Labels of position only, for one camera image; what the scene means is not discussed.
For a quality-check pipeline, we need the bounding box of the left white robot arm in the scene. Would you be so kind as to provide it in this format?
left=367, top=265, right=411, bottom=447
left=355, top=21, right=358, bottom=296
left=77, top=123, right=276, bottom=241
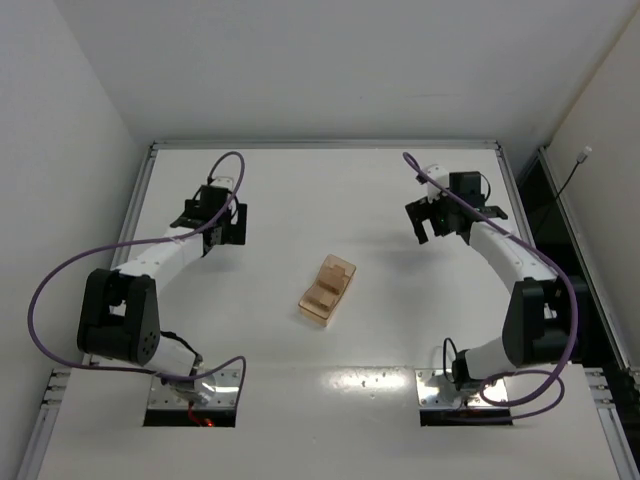
left=77, top=177, right=247, bottom=403

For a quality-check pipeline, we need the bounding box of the black wall cable white plug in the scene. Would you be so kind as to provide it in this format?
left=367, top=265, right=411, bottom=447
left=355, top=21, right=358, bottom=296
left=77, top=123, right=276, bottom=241
left=534, top=146, right=593, bottom=236

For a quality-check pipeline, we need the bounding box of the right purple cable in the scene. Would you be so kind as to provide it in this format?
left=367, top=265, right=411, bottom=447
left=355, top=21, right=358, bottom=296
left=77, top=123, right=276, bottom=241
left=402, top=151, right=581, bottom=420

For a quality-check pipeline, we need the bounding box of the metal base plate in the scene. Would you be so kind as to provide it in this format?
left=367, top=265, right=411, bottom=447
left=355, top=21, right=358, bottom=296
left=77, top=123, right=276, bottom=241
left=147, top=368, right=242, bottom=411
left=415, top=368, right=508, bottom=413

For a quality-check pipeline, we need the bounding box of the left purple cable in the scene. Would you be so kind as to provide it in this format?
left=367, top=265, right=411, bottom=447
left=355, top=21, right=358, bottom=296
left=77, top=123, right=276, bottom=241
left=28, top=151, right=248, bottom=389

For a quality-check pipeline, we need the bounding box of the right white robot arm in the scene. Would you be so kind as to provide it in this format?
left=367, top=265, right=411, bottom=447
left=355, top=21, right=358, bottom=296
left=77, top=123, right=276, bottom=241
left=405, top=165, right=588, bottom=389

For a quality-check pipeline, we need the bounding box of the purple cable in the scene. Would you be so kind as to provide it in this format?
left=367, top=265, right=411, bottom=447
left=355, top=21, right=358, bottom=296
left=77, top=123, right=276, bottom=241
left=402, top=151, right=581, bottom=420
left=28, top=151, right=248, bottom=389

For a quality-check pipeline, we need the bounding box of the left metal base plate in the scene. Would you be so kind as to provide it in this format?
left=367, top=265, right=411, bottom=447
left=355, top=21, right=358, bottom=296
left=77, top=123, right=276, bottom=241
left=147, top=368, right=242, bottom=411

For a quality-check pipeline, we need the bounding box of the transparent orange plastic box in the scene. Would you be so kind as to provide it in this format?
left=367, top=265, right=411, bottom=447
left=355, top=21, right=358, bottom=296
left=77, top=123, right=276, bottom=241
left=298, top=255, right=356, bottom=328

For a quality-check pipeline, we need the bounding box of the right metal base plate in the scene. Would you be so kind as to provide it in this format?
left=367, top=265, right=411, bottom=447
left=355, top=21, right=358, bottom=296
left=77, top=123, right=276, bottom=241
left=415, top=368, right=508, bottom=413

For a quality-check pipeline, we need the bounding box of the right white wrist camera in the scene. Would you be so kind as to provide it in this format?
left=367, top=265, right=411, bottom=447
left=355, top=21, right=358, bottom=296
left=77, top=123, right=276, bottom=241
left=419, top=164, right=450, bottom=203

